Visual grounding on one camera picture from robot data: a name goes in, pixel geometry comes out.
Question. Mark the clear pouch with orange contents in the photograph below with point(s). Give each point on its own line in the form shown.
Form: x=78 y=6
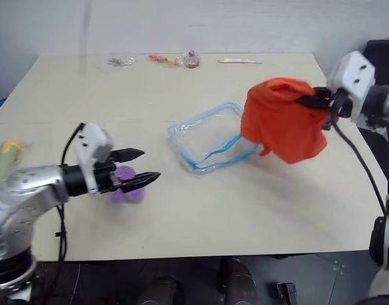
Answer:
x=188 y=149

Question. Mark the clear packet of red items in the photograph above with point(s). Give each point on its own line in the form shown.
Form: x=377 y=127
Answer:
x=191 y=60

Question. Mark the dark rounded shape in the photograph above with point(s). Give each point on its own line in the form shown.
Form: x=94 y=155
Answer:
x=237 y=279
x=162 y=290

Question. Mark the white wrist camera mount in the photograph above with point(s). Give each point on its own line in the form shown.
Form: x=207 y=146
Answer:
x=353 y=73
x=92 y=143

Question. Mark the white slim tube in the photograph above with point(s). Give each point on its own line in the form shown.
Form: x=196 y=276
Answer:
x=239 y=60

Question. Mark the clear packet of dark parts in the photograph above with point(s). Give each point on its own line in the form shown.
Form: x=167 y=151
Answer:
x=116 y=61

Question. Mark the black metal bracket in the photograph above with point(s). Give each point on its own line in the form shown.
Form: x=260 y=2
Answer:
x=286 y=294

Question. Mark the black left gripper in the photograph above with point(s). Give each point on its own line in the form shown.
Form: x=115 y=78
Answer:
x=104 y=174

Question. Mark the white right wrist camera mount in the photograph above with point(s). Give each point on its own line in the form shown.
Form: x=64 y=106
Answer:
x=353 y=73

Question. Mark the purple plush toy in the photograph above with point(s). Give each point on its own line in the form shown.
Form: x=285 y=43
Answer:
x=132 y=198

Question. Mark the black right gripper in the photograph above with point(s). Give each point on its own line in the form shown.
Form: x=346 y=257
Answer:
x=333 y=106

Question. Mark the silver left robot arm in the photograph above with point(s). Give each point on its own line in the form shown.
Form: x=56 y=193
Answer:
x=26 y=190

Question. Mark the orange cloth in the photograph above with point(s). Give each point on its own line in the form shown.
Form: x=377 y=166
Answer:
x=277 y=127

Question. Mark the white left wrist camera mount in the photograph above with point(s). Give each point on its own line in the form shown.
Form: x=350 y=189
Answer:
x=92 y=143

